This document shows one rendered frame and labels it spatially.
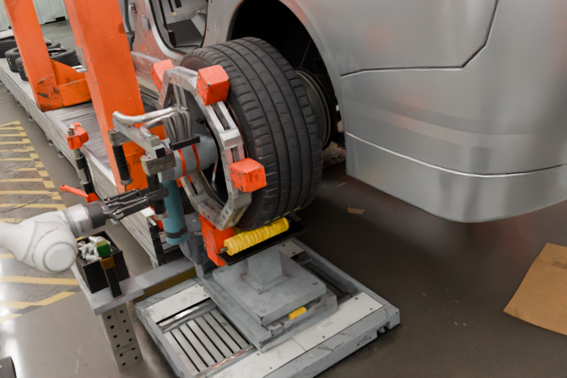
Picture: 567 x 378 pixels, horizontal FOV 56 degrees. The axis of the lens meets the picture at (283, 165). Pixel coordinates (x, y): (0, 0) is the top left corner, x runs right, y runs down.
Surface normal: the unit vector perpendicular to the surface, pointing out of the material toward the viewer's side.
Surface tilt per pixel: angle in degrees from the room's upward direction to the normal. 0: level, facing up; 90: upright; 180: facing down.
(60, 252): 87
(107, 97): 90
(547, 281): 2
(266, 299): 0
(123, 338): 90
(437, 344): 0
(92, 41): 90
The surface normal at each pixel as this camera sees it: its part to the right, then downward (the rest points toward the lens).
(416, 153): -0.83, 0.32
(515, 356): -0.12, -0.91
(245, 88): 0.29, -0.45
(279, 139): 0.50, 0.06
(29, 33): 0.55, 0.28
